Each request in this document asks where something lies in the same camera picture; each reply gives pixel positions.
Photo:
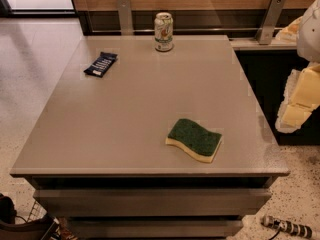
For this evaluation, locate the black white power strip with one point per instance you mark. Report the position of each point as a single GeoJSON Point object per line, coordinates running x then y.
{"type": "Point", "coordinates": [290, 228]}

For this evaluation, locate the green and yellow sponge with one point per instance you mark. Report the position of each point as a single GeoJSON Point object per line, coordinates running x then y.
{"type": "Point", "coordinates": [195, 140]}

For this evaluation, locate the right metal bracket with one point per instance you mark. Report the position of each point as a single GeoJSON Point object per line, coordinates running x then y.
{"type": "Point", "coordinates": [265, 32]}

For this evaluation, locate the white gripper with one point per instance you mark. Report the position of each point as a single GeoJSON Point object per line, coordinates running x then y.
{"type": "Point", "coordinates": [310, 34]}

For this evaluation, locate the grey table with drawers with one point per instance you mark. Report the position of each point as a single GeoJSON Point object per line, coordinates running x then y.
{"type": "Point", "coordinates": [97, 154]}

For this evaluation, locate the metal bracket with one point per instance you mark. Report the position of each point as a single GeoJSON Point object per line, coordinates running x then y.
{"type": "Point", "coordinates": [125, 17]}
{"type": "Point", "coordinates": [265, 32]}

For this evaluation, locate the wire basket on floor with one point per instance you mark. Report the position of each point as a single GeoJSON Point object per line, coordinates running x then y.
{"type": "Point", "coordinates": [36, 212]}

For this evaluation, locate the white green soda can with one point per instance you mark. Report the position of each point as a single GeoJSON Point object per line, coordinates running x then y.
{"type": "Point", "coordinates": [163, 32]}

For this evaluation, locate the left metal bracket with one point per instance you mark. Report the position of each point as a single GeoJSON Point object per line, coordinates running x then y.
{"type": "Point", "coordinates": [125, 17]}

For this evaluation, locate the horizontal metal rail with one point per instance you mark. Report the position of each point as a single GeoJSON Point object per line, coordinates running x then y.
{"type": "Point", "coordinates": [194, 31]}

